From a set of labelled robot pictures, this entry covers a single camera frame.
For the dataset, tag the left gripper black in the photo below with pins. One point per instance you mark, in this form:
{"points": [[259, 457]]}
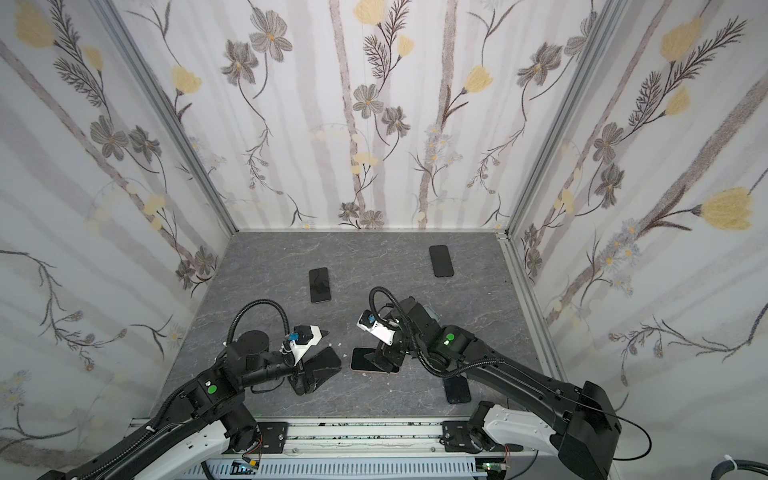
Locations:
{"points": [[295, 369]]}

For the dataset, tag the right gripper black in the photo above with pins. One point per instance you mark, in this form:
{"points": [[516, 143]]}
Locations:
{"points": [[396, 348]]}

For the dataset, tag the purple-edged black phone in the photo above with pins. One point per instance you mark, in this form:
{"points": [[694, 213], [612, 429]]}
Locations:
{"points": [[361, 361]]}

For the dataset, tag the black phone case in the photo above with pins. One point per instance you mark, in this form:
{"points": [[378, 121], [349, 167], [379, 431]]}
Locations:
{"points": [[441, 261], [310, 375]]}

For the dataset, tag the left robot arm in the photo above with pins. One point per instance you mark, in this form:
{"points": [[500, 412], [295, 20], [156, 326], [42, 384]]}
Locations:
{"points": [[215, 397]]}

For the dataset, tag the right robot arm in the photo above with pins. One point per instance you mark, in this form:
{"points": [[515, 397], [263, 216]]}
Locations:
{"points": [[578, 424]]}

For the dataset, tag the light green phone case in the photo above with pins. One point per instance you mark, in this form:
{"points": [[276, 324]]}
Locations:
{"points": [[427, 314]]}

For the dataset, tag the black phone case front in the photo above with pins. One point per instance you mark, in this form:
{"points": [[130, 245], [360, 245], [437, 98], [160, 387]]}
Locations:
{"points": [[310, 375]]}

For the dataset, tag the black phone right front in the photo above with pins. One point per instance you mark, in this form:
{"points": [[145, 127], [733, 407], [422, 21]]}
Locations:
{"points": [[457, 390]]}

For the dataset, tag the small dark phone left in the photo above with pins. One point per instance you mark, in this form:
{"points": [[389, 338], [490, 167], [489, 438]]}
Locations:
{"points": [[319, 285]]}

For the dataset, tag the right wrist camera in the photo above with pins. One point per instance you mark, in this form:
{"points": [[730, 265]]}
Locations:
{"points": [[369, 322]]}

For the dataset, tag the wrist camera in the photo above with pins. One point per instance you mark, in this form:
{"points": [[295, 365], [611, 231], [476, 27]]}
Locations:
{"points": [[296, 344], [369, 322]]}

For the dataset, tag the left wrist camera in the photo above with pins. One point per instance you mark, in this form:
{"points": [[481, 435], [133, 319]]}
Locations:
{"points": [[296, 344]]}

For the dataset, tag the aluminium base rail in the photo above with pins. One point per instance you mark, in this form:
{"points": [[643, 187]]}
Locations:
{"points": [[390, 438]]}

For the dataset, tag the white vented cable duct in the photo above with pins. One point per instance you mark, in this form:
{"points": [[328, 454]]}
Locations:
{"points": [[338, 468]]}

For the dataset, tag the aluminium corner frame post left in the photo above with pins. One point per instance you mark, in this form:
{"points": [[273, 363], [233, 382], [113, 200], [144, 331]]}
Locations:
{"points": [[146, 79]]}

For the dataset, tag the aluminium corner frame post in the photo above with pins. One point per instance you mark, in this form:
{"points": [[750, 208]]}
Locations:
{"points": [[146, 79], [602, 33]]}

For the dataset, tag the aluminium corner frame post right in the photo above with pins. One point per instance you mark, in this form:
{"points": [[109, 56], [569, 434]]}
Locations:
{"points": [[602, 33]]}

